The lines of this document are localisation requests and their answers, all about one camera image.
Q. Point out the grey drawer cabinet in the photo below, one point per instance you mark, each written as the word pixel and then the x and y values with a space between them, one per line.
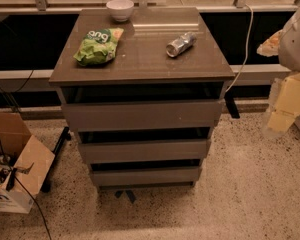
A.
pixel 143 72

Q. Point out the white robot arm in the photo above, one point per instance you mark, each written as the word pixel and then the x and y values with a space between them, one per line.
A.
pixel 285 43

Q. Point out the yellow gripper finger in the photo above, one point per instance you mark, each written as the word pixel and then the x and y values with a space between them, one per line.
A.
pixel 283 106

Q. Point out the white ceramic bowl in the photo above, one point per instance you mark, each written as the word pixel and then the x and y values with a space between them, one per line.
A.
pixel 120 10

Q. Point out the grey drawer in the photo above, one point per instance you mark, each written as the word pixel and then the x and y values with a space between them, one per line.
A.
pixel 146 176
pixel 144 151
pixel 139 116

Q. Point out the open cardboard box left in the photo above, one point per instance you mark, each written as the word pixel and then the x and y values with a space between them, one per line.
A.
pixel 31 158

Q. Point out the green snack bag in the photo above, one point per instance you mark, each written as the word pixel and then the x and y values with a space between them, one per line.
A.
pixel 98 46

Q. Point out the black bar on floor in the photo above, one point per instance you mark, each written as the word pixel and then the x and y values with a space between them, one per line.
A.
pixel 64 136

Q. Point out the crushed silver can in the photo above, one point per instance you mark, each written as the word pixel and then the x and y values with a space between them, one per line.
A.
pixel 181 44

